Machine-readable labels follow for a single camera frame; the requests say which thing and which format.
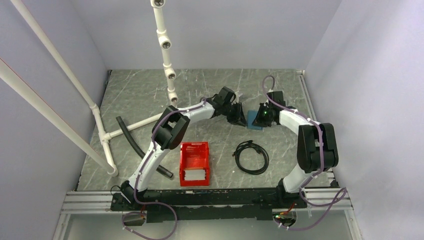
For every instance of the red plastic bin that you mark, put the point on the red plastic bin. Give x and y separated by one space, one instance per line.
194 155

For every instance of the aluminium rail frame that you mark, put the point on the aluminium rail frame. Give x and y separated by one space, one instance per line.
317 199

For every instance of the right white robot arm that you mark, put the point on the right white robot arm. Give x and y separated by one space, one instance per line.
316 142

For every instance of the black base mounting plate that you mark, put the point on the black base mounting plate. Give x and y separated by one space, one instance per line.
210 204

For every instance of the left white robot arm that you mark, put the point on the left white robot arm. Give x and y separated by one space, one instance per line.
169 130

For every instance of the white PVC pipe frame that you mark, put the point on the white PVC pipe frame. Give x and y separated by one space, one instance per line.
29 144

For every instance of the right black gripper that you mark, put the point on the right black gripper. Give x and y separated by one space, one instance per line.
258 121

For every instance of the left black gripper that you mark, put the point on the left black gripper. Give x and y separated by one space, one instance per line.
239 119

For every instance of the white card stack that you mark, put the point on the white card stack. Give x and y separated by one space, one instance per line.
194 175

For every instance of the blue card holder wallet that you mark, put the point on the blue card holder wallet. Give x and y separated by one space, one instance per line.
251 116

